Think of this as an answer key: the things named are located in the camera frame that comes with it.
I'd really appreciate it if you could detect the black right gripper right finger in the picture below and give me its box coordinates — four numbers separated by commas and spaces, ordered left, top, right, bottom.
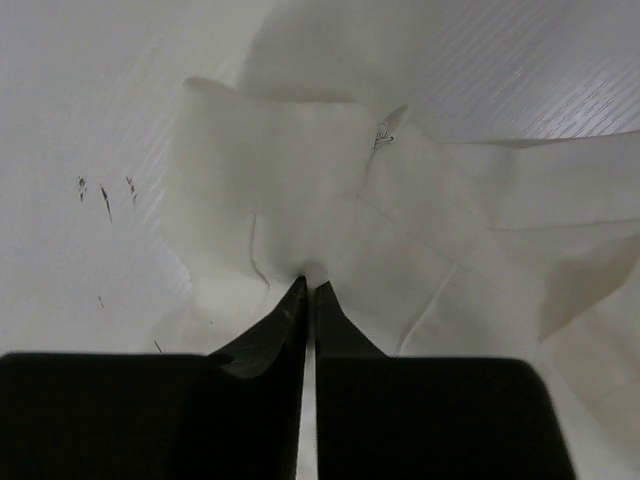
312, 284, 576, 479

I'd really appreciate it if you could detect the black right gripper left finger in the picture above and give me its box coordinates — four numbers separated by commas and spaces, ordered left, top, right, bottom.
1, 278, 307, 479

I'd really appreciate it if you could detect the white pleated skirt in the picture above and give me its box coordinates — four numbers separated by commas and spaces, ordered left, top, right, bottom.
153, 77, 639, 479

